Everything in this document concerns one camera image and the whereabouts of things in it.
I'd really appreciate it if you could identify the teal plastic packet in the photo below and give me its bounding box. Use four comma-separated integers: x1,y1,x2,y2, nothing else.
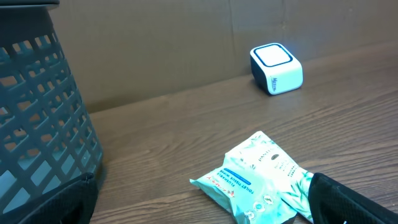
190,163,297,224

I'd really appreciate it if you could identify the white barcode scanner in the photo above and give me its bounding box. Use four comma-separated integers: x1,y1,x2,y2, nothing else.
249,42,303,95

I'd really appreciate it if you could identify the grey plastic mesh basket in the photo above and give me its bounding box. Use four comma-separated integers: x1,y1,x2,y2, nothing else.
1,1,103,213

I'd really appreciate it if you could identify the white bamboo print tube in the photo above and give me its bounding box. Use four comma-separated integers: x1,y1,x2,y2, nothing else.
225,131,314,223

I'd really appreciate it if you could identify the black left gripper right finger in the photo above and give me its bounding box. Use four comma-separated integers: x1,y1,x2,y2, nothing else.
308,173,397,224

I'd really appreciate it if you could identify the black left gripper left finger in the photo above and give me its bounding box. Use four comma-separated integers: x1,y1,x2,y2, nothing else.
1,172,99,224

